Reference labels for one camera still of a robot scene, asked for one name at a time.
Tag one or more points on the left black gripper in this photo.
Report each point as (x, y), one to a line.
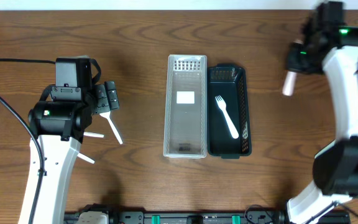
(111, 95)

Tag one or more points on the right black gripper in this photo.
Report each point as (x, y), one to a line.
(295, 61)

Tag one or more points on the white plastic spoon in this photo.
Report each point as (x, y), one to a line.
(85, 158)
(113, 126)
(93, 135)

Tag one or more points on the white plastic fork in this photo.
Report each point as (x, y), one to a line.
(222, 106)
(290, 79)

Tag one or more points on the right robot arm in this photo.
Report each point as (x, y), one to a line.
(335, 167)

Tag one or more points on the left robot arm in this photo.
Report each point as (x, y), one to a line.
(59, 120)

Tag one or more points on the black plastic basket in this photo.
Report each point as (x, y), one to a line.
(229, 82)

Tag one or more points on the clear plastic basket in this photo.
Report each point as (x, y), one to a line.
(185, 130)

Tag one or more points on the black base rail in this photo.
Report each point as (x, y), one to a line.
(97, 213)

